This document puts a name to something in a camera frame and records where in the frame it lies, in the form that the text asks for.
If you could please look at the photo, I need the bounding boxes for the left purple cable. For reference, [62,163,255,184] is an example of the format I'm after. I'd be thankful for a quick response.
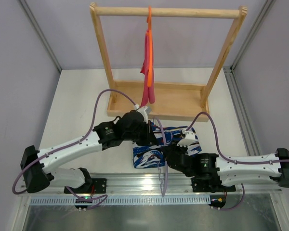
[12,89,140,211]

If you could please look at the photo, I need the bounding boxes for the purple cable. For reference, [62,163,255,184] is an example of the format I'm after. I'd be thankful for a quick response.
[12,89,140,211]
[183,112,289,211]

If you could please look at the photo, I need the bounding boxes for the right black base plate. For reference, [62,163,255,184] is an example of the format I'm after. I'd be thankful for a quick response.
[191,177,236,193]

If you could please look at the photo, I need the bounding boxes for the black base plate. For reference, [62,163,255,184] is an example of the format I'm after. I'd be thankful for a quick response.
[69,178,107,194]
[191,177,236,193]

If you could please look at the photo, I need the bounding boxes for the aluminium front rail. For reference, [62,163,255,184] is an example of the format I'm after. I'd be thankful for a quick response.
[18,173,283,196]

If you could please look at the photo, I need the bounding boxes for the blue white patterned trousers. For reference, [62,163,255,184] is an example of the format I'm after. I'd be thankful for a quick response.
[132,123,202,169]

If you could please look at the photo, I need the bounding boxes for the pink garment on hanger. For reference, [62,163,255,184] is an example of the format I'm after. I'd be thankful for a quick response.
[140,29,156,106]

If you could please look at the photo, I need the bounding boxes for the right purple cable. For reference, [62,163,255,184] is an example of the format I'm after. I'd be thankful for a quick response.
[183,112,289,211]

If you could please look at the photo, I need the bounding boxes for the right aluminium side rail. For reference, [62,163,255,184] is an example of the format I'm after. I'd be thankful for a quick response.
[223,66,262,156]

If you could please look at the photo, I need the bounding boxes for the orange plastic hanger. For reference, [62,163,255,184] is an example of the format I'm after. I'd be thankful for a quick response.
[145,5,154,87]

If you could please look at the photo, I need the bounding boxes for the wooden clothes rack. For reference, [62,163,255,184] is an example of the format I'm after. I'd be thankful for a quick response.
[90,2,248,121]

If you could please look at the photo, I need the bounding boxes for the left black connector board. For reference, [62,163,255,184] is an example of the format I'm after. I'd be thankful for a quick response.
[75,196,92,211]

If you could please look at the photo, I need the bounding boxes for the slotted grey cable duct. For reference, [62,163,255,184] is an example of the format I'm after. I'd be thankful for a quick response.
[29,194,210,206]

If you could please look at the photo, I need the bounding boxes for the right black connector board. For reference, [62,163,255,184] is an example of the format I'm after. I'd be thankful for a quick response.
[209,197,226,210]

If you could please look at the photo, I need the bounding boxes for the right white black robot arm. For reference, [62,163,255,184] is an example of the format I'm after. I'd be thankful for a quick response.
[161,132,289,193]

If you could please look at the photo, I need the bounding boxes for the black connector board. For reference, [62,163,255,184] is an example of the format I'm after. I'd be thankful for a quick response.
[209,197,226,210]
[75,196,92,211]

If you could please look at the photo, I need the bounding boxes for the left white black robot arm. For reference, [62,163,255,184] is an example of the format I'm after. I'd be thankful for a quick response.
[20,106,158,193]

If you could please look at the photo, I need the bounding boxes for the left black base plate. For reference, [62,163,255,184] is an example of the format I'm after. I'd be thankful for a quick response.
[69,178,107,194]

